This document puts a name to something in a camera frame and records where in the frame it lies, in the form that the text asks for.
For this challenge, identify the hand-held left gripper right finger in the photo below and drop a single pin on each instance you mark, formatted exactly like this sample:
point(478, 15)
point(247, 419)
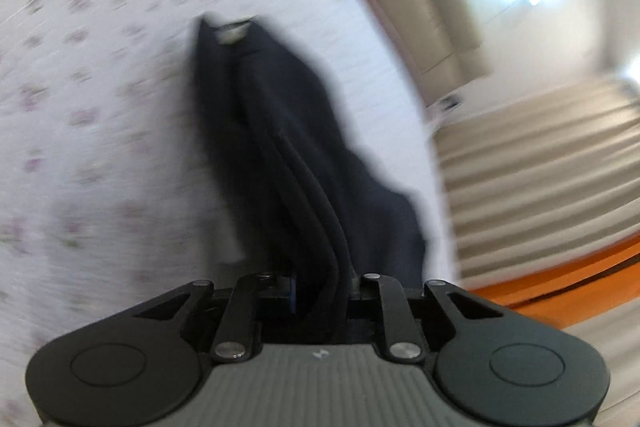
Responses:
point(385, 307)

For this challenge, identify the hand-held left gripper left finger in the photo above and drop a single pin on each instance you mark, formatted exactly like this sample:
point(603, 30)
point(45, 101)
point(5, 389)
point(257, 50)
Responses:
point(294, 294)

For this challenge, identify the black hoodie with white stripes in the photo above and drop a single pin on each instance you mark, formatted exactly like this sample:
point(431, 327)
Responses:
point(300, 132)

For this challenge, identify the orange panel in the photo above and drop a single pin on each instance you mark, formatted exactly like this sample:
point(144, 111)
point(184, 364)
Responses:
point(550, 279)

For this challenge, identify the beige pleated curtain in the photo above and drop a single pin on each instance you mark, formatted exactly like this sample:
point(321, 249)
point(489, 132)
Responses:
point(525, 167)

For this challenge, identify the bed with floral sheet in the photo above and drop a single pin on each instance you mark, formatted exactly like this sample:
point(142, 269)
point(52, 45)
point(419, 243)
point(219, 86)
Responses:
point(100, 107)

